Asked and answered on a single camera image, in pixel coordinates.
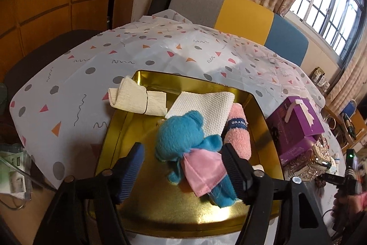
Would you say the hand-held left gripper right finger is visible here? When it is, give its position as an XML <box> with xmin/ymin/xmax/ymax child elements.
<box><xmin>222</xmin><ymin>144</ymin><xmax>333</xmax><ymax>245</ymax></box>

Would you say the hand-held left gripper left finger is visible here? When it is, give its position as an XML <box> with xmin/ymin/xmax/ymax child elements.
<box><xmin>34</xmin><ymin>142</ymin><xmax>145</xmax><ymax>245</ymax></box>

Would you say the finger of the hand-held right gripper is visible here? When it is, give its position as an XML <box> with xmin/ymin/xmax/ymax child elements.
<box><xmin>320</xmin><ymin>172</ymin><xmax>348</xmax><ymax>186</ymax></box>

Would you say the pink towel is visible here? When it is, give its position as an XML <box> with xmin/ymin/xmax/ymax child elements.
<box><xmin>221</xmin><ymin>103</ymin><xmax>253</xmax><ymax>161</ymax></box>

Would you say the gold metal tin box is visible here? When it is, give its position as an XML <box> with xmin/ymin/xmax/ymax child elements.
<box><xmin>87</xmin><ymin>70</ymin><xmax>284</xmax><ymax>234</ymax></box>

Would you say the blue plush toy pink skirt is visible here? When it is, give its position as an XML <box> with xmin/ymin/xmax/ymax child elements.
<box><xmin>155</xmin><ymin>110</ymin><xmax>238</xmax><ymax>208</ymax></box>

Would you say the white waffle towel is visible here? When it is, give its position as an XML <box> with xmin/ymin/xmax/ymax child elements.
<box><xmin>165</xmin><ymin>91</ymin><xmax>236</xmax><ymax>138</ymax></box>

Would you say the beige cloth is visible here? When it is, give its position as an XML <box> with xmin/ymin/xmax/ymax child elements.
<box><xmin>108</xmin><ymin>76</ymin><xmax>169</xmax><ymax>116</ymax></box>

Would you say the person's right hand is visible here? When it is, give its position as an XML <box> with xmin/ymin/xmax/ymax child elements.
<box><xmin>333</xmin><ymin>194</ymin><xmax>367</xmax><ymax>219</ymax></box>

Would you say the ornate gold tissue box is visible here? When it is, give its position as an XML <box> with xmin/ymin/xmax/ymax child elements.
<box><xmin>284</xmin><ymin>136</ymin><xmax>334</xmax><ymax>182</ymax></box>

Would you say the black green hand tool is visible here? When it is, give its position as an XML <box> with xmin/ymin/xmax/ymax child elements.
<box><xmin>344</xmin><ymin>114</ymin><xmax>358</xmax><ymax>140</ymax></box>

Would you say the purple carton box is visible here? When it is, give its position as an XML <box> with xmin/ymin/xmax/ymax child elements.
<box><xmin>267</xmin><ymin>96</ymin><xmax>326</xmax><ymax>166</ymax></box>

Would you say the blue chair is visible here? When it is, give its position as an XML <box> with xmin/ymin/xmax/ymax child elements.
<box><xmin>341</xmin><ymin>100</ymin><xmax>357</xmax><ymax>119</ymax></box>

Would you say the brown paper packet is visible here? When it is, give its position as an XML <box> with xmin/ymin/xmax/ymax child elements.
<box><xmin>312</xmin><ymin>67</ymin><xmax>326</xmax><ymax>87</ymax></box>

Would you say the green white plastic packet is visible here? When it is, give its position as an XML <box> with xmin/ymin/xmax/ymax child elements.
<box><xmin>0</xmin><ymin>144</ymin><xmax>33</xmax><ymax>194</ymax></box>

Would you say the dark grey bed base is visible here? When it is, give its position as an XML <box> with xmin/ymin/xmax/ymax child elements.
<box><xmin>3</xmin><ymin>30</ymin><xmax>101</xmax><ymax>108</ymax></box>

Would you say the grey yellow blue headboard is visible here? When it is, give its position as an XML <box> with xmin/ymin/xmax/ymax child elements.
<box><xmin>147</xmin><ymin>0</ymin><xmax>309</xmax><ymax>68</ymax></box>

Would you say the barred window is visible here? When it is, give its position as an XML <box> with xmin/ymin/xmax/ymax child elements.
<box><xmin>285</xmin><ymin>0</ymin><xmax>367</xmax><ymax>62</ymax></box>

